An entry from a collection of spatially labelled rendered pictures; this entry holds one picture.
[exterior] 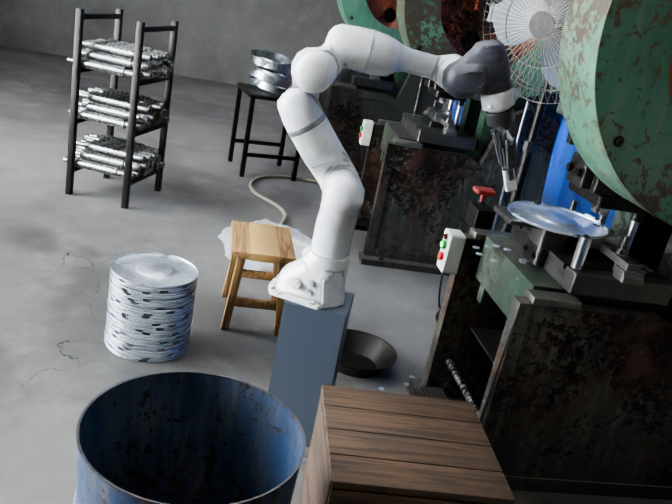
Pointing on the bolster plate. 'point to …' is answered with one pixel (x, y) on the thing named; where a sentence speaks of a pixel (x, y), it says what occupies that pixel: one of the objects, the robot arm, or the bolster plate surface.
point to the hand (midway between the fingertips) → (509, 178)
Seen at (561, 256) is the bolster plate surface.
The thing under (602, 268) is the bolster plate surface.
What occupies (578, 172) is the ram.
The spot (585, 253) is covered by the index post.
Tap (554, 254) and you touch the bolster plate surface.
